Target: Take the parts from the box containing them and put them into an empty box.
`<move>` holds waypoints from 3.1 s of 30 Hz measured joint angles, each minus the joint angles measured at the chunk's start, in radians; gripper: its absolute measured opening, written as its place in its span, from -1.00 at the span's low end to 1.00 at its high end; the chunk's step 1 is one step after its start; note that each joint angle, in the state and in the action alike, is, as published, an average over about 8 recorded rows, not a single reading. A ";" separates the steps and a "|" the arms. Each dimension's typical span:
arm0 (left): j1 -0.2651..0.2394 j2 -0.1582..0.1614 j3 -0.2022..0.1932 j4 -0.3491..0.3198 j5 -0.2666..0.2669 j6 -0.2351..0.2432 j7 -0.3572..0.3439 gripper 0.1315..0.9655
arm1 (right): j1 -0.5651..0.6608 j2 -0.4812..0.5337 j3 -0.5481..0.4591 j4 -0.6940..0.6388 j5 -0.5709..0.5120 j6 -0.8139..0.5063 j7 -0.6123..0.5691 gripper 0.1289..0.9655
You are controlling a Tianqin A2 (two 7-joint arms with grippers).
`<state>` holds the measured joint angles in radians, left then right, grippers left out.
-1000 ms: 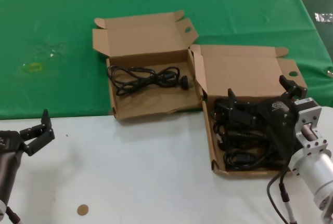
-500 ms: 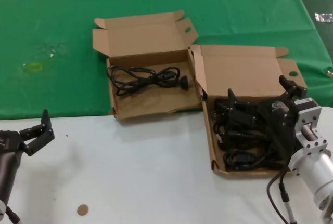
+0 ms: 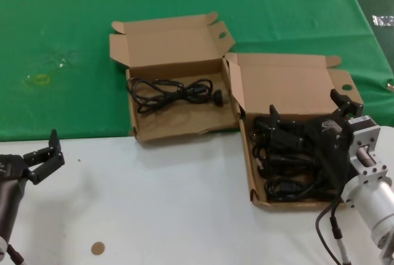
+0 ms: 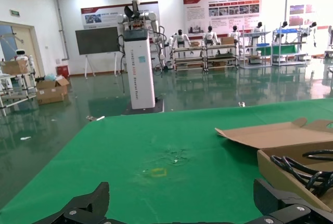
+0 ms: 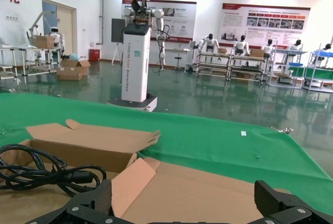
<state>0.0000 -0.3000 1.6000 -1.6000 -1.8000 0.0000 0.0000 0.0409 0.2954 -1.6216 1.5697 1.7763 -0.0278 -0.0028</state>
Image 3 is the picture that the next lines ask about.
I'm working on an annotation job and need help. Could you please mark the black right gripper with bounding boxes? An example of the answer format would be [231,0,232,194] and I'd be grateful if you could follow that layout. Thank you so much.
[269,89,364,199]

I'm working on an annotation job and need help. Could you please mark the cardboard box, oval flap hole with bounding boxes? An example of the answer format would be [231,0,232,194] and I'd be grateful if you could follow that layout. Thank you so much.
[108,11,243,144]

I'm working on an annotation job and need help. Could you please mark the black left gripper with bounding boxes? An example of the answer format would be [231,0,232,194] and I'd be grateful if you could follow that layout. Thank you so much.
[0,129,66,192]

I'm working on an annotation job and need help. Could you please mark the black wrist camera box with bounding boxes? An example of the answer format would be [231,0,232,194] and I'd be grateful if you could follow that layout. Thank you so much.
[320,119,344,136]

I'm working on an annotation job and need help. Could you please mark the cardboard box, round flap hole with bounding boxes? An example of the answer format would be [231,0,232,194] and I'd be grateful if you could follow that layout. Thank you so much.
[225,52,365,208]

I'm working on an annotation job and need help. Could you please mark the right arm black signal cable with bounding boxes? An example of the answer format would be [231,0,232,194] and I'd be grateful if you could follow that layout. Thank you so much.
[315,199,352,265]

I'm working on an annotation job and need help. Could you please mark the arm black signal cable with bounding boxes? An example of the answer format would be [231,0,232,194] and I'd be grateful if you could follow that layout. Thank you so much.
[315,199,352,265]
[5,242,26,265]

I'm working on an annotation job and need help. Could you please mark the crumpled silver foil piece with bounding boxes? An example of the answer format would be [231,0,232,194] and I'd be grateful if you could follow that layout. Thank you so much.
[371,14,394,28]

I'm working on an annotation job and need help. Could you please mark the yellow tape ring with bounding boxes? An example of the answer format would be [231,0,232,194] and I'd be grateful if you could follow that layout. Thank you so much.
[33,74,52,86]

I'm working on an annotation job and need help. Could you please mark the left arm black signal cable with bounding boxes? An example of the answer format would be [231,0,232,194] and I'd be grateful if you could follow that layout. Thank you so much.
[5,242,26,265]

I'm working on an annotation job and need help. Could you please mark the green table cloth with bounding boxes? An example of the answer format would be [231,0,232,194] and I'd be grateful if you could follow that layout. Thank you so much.
[0,0,394,141]

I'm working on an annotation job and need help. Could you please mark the round brown cardboard disc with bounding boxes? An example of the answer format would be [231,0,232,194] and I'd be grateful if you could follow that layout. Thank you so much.
[90,241,106,256]

